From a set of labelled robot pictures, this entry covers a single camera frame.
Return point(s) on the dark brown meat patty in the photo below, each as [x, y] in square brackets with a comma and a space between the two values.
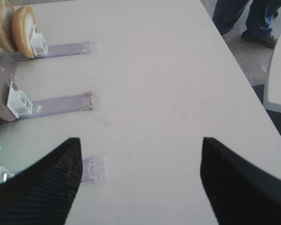
[5, 83]

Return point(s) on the clear acrylic rack right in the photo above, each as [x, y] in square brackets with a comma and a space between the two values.
[47, 107]

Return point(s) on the golden bun half inner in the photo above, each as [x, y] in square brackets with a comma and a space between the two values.
[22, 27]

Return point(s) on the person in blue jeans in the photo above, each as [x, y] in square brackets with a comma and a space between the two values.
[258, 22]

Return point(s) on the golden bun half outer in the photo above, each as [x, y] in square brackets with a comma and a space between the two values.
[7, 12]

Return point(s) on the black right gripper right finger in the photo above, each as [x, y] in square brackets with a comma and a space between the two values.
[239, 192]

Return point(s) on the golden bun half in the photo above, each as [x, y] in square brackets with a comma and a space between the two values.
[22, 27]
[7, 12]

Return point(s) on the white plastic pusher block middle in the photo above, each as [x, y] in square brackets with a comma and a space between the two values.
[18, 103]

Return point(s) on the white plastic pusher block top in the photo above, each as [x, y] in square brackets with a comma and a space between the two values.
[38, 43]

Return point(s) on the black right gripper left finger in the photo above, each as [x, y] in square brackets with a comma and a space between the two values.
[43, 193]

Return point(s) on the white adjacent table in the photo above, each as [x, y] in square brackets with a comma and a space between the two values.
[272, 92]

